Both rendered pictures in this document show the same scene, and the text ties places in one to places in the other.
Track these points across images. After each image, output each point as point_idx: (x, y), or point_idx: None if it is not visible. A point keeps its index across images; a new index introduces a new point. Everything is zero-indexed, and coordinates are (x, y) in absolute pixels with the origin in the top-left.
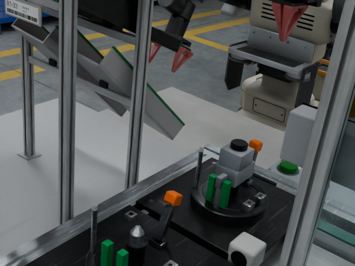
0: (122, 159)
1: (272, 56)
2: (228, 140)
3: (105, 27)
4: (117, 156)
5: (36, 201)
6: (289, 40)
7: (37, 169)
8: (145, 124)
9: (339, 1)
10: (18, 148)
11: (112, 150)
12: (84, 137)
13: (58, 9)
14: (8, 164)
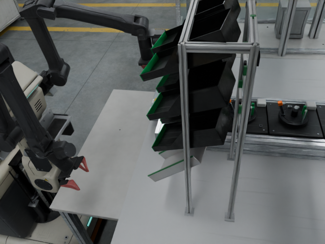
0: None
1: (51, 130)
2: (110, 153)
3: None
4: (161, 180)
5: (216, 182)
6: (43, 119)
7: (197, 199)
8: (117, 190)
9: (63, 75)
10: (187, 221)
11: (157, 185)
12: (154, 203)
13: (242, 87)
14: (203, 212)
